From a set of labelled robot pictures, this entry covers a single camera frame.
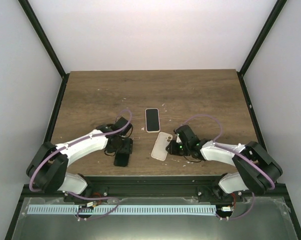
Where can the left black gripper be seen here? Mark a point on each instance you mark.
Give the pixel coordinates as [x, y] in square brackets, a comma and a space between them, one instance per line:
[127, 149]

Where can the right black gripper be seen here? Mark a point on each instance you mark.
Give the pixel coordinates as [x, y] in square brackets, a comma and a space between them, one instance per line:
[172, 150]

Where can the beige phone case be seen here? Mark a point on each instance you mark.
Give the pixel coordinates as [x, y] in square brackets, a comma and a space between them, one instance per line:
[153, 131]
[159, 151]

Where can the black smartphone green edge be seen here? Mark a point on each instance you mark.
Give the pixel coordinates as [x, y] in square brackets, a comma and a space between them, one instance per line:
[152, 120]

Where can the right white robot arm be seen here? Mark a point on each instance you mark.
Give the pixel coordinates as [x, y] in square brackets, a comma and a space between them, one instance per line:
[256, 170]

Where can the metal sheet front plate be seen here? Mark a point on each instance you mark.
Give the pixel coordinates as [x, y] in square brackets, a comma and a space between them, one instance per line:
[260, 218]

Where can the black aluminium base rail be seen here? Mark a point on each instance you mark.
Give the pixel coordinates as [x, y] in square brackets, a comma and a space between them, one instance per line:
[200, 187]

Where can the light blue slotted cable duct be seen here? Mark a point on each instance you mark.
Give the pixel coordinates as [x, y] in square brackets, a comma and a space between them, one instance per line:
[54, 209]

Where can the left black frame post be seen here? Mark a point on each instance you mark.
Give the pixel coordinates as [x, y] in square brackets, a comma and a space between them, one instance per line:
[35, 23]

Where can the black frame post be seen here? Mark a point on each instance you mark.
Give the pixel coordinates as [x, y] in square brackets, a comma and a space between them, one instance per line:
[35, 23]
[270, 21]

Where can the right black frame post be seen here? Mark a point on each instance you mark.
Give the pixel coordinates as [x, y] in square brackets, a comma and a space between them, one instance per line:
[270, 21]

